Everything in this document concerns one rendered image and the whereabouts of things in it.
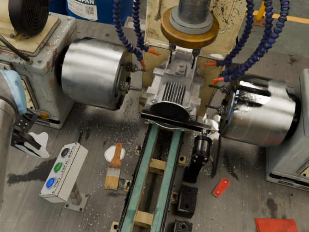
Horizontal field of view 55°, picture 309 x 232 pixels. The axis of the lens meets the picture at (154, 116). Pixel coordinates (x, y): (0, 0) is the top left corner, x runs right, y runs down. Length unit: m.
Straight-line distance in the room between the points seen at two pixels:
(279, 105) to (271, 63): 0.72
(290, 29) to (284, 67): 1.84
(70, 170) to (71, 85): 0.32
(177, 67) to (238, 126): 0.30
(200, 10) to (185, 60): 0.29
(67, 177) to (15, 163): 0.42
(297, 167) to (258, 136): 0.22
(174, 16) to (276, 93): 0.42
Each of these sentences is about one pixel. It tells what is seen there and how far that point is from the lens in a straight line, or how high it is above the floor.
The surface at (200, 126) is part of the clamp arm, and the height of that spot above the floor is 1.03.
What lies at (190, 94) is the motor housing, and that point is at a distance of 1.07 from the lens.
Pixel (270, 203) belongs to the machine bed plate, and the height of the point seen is 0.80.
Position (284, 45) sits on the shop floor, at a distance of 3.31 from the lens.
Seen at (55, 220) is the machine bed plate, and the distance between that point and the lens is 1.14.
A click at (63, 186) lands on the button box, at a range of 0.88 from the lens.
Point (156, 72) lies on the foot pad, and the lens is 1.11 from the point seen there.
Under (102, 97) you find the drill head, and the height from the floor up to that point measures 1.06.
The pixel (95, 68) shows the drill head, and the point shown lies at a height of 1.14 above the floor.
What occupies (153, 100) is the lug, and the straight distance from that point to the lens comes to 1.01.
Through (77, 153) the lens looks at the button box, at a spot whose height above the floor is 1.08.
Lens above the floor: 1.87
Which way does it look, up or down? 54 degrees down
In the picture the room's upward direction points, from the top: 8 degrees clockwise
